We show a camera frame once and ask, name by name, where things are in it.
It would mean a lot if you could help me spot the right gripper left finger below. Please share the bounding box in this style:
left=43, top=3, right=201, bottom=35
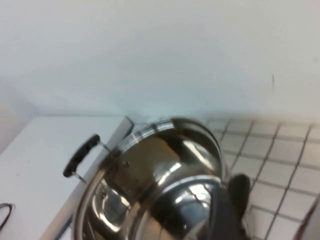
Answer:
left=208, top=173, right=252, bottom=240

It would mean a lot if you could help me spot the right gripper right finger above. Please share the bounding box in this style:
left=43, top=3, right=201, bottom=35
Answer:
left=294, top=198, right=320, bottom=240

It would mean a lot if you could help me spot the stainless steel cooking pot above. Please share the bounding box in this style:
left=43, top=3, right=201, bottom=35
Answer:
left=62, top=116, right=233, bottom=240

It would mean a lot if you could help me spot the white black-grid table mat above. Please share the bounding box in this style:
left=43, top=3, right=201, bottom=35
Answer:
left=204, top=117, right=320, bottom=240

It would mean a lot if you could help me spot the thin dark cable loop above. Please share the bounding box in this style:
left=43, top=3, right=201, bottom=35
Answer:
left=0, top=203, right=17, bottom=226

